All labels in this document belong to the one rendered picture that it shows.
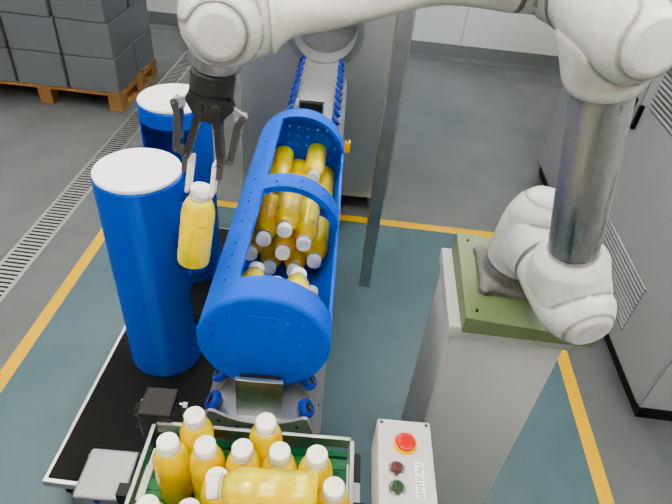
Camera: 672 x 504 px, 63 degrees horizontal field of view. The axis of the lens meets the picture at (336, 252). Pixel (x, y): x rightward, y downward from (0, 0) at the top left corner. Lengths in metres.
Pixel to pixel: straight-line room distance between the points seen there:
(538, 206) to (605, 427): 1.58
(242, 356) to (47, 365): 1.62
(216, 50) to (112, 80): 3.95
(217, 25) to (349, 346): 2.10
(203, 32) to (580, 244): 0.78
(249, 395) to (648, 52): 0.93
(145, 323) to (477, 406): 1.20
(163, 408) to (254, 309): 0.28
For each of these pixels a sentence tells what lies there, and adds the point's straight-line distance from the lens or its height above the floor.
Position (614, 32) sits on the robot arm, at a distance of 0.85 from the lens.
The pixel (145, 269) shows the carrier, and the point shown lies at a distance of 1.95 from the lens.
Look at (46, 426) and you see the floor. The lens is 2.54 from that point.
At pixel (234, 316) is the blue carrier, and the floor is 1.17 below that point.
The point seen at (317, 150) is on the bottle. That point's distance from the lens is 1.79.
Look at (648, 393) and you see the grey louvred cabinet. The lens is 2.73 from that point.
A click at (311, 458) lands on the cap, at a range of 1.05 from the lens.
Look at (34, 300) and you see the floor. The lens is 3.06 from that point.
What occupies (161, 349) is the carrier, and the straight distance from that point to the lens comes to 2.23.
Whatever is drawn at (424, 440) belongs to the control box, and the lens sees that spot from 1.07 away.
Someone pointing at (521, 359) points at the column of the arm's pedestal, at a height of 0.89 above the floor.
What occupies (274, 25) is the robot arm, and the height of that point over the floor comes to 1.77.
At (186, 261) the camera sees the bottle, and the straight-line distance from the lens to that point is 1.13.
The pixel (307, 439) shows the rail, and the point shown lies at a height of 0.97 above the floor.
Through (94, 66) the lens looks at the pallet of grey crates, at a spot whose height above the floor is 0.34.
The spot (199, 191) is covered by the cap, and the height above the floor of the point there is 1.41.
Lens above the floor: 1.99
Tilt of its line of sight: 39 degrees down
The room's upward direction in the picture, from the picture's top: 6 degrees clockwise
